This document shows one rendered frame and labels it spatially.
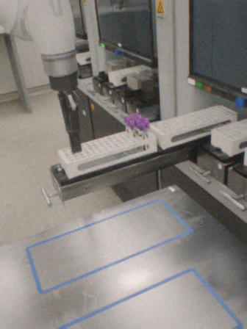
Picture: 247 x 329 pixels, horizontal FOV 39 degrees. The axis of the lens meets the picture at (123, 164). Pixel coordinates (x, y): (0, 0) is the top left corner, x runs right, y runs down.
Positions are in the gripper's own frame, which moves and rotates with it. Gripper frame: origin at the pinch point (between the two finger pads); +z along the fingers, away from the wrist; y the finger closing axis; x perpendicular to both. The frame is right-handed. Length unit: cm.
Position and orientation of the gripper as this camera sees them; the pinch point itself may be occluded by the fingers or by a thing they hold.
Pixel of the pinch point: (75, 141)
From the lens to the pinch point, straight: 104.3
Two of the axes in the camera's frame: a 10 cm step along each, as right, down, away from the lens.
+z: 1.0, 8.6, 5.0
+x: -9.1, 2.9, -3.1
